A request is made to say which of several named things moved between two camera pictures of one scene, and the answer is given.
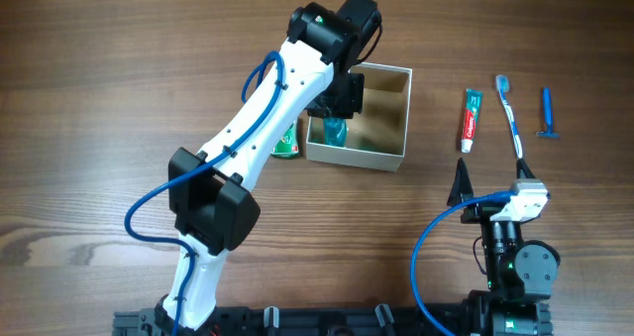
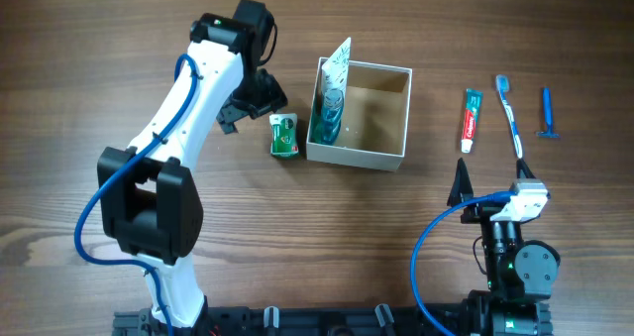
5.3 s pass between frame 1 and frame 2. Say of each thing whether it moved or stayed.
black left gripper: moved
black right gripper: stayed
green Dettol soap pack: stayed
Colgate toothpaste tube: stayed
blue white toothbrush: stayed
